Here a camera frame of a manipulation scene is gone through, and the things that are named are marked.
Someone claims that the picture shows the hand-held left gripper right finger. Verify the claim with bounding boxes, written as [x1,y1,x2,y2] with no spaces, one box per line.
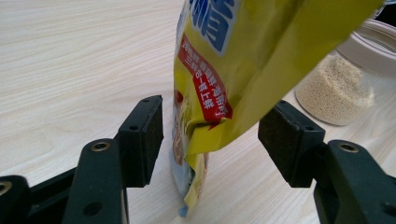
[257,99,396,224]

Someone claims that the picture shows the yellow seasoning pouch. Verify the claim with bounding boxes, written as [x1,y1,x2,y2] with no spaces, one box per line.
[169,0,386,218]

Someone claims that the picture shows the clear glass jar with lid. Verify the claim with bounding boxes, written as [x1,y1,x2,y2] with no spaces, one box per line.
[293,18,396,127]

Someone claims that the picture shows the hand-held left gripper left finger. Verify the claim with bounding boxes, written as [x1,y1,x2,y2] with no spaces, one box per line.
[61,94,164,224]

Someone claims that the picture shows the pale seasoning granules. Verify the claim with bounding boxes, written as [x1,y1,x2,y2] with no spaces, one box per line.
[294,54,376,127]

